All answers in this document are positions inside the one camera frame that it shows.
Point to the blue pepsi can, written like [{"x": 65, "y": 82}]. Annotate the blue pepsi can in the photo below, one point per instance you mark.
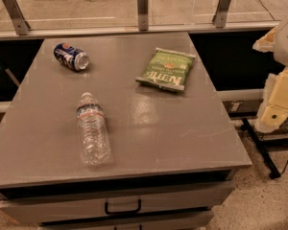
[{"x": 74, "y": 58}]

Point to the clear plastic water bottle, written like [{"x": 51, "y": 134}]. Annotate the clear plastic water bottle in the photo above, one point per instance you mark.
[{"x": 96, "y": 149}]

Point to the grey drawer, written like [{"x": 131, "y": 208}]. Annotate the grey drawer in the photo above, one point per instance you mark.
[
  {"x": 91, "y": 205},
  {"x": 170, "y": 221}
]

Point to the right metal railing bracket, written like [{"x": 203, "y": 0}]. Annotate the right metal railing bracket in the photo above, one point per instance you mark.
[{"x": 220, "y": 17}]

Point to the black drawer handle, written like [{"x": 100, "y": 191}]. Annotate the black drawer handle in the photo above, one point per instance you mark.
[{"x": 126, "y": 208}]

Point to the middle metal railing bracket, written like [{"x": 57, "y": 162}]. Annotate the middle metal railing bracket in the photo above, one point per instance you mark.
[{"x": 142, "y": 15}]

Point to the black floor bar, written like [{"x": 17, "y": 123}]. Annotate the black floor bar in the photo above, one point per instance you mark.
[{"x": 274, "y": 173}]

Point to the green kettle chips bag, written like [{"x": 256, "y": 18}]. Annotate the green kettle chips bag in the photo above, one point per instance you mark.
[{"x": 167, "y": 70}]

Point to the metal railing bracket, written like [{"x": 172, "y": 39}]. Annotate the metal railing bracket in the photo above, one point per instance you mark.
[
  {"x": 19, "y": 22},
  {"x": 220, "y": 17},
  {"x": 142, "y": 15}
]

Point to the left metal railing bracket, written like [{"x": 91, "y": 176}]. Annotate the left metal railing bracket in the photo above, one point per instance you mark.
[{"x": 19, "y": 22}]

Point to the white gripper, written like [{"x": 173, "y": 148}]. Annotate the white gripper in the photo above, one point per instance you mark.
[{"x": 273, "y": 110}]

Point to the grey upper drawer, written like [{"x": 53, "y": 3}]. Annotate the grey upper drawer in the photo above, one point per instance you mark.
[{"x": 91, "y": 205}]

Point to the grey lower drawer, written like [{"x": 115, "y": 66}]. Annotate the grey lower drawer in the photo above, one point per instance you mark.
[{"x": 170, "y": 221}]

